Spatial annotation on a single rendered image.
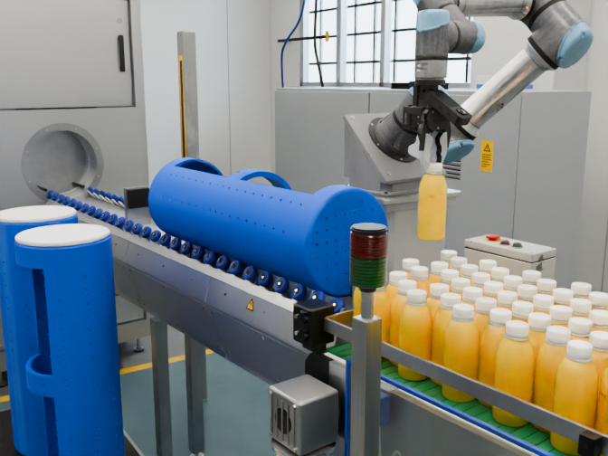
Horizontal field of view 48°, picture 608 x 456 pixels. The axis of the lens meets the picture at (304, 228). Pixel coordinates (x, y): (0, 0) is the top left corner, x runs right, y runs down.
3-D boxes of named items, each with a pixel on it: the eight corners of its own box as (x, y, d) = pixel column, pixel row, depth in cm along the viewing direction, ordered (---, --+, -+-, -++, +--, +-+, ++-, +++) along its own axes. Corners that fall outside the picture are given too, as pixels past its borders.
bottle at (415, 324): (436, 379, 139) (439, 302, 136) (406, 384, 137) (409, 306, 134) (420, 366, 146) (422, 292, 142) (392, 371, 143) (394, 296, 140)
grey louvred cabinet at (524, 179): (332, 274, 537) (334, 87, 506) (567, 370, 361) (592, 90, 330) (273, 286, 508) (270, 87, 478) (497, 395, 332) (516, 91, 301)
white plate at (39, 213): (68, 218, 233) (69, 222, 233) (81, 204, 259) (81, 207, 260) (-18, 221, 228) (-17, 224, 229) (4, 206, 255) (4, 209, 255)
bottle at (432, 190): (418, 234, 169) (421, 167, 165) (445, 236, 167) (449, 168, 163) (415, 240, 162) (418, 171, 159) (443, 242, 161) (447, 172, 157)
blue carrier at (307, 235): (221, 231, 253) (217, 154, 246) (389, 285, 185) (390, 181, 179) (150, 243, 236) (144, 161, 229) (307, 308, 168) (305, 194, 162)
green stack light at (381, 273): (368, 276, 120) (369, 249, 119) (394, 284, 116) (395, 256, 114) (341, 282, 117) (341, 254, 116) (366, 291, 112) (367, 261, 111)
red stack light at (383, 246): (369, 248, 119) (369, 226, 119) (395, 255, 114) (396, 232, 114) (341, 253, 116) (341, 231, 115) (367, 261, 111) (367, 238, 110)
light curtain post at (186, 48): (201, 396, 331) (188, 32, 295) (207, 401, 326) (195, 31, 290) (190, 400, 327) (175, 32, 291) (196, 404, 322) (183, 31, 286)
